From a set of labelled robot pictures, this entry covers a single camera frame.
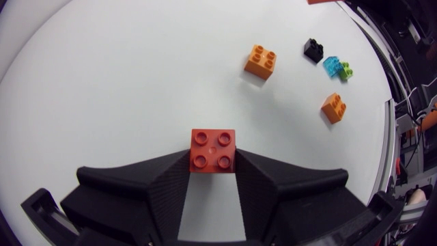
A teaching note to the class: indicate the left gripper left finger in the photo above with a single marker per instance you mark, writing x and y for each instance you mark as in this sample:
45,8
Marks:
136,194

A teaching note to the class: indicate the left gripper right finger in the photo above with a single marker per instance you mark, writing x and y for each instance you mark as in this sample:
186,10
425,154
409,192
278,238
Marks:
293,198

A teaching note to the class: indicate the red toy brick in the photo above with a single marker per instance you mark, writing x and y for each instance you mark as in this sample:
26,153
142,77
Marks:
212,150

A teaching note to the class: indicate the orange toy brick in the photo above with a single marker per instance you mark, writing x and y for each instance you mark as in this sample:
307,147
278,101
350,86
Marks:
260,61
319,1
334,108

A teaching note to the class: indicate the green toy brick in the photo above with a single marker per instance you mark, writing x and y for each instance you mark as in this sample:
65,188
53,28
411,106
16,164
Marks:
345,71

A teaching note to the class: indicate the clear blue toy brick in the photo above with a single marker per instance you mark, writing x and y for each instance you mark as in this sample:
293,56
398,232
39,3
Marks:
332,66

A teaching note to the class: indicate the black toy brick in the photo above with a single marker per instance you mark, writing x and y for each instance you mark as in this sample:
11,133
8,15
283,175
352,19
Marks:
313,50

